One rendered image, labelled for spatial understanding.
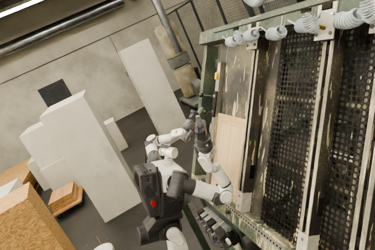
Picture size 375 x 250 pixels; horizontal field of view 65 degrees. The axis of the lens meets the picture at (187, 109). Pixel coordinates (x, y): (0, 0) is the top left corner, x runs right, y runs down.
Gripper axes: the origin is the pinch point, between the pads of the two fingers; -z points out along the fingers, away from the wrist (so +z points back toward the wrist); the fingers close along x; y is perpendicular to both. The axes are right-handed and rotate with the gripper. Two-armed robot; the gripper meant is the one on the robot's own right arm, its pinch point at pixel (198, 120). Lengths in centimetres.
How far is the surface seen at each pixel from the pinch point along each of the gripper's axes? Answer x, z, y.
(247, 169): 11, 46, 21
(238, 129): 38, 35, 19
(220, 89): 73, 21, 10
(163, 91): 374, 156, -116
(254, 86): 33.0, 2.4, 32.1
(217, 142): 52, 54, 2
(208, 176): 43, 78, -9
